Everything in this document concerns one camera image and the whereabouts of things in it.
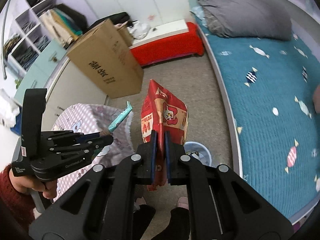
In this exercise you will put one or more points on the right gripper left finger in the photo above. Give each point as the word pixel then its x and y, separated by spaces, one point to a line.
pixel 147 165

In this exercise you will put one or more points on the white open shelf unit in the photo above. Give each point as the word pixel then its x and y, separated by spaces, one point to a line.
pixel 37 34

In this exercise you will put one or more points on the blue trash bin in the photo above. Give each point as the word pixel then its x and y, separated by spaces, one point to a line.
pixel 198 151

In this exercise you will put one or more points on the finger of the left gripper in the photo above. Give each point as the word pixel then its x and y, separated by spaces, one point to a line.
pixel 81 137
pixel 96 145

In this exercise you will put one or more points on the large brown cardboard box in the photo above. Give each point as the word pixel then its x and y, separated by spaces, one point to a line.
pixel 104 57

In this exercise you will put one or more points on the red snack bag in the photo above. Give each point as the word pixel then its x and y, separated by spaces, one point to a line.
pixel 162 111

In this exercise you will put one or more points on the person left hand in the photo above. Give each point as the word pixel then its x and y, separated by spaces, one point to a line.
pixel 26 183

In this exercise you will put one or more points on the red white storage bench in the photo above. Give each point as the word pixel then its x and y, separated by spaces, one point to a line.
pixel 168 48

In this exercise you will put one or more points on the white plastic bag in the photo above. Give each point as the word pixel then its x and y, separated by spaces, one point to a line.
pixel 139 30

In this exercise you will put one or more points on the grey folded duvet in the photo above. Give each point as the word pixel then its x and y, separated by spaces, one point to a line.
pixel 247 18

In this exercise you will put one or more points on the pink slipper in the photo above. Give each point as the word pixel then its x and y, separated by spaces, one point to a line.
pixel 183 202

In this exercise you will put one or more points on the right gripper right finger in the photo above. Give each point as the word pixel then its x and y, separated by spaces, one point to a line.
pixel 173 153

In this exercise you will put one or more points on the teal wrapper packet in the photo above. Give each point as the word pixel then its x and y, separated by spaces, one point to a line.
pixel 117 121

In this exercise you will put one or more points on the teal candy-print bed mattress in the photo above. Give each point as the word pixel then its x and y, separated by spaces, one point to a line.
pixel 267 88

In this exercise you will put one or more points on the red sleeve left forearm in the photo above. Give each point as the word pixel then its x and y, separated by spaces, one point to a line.
pixel 20 205

